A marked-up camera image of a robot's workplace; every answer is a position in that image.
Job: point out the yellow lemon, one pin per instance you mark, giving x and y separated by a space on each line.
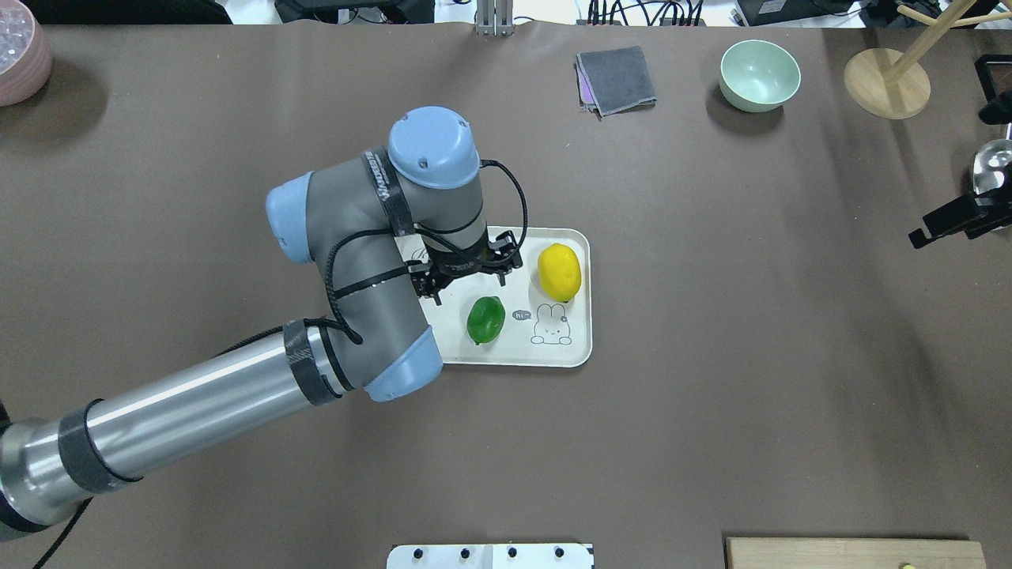
559 272

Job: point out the green lime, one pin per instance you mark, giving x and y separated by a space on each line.
485 320

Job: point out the white camera pillar mount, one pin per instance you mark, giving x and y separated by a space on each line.
552 554

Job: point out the mint green bowl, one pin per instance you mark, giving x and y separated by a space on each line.
758 76

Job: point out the metal scoop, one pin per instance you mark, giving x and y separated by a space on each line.
989 166

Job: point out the wooden cutting board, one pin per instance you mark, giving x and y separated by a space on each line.
810 552

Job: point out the grey folded cloth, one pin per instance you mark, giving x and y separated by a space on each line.
614 81

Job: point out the pink bowl with ice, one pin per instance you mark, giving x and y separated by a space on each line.
26 59

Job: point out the cream rabbit tray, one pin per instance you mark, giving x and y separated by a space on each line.
538 331

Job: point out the wooden cup tree stand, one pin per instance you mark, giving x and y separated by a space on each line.
891 84

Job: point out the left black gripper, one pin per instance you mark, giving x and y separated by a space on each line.
456 267

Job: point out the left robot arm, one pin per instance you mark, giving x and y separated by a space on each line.
394 226

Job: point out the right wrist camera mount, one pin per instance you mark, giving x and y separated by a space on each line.
968 213

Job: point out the aluminium frame post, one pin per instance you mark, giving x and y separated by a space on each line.
494 17

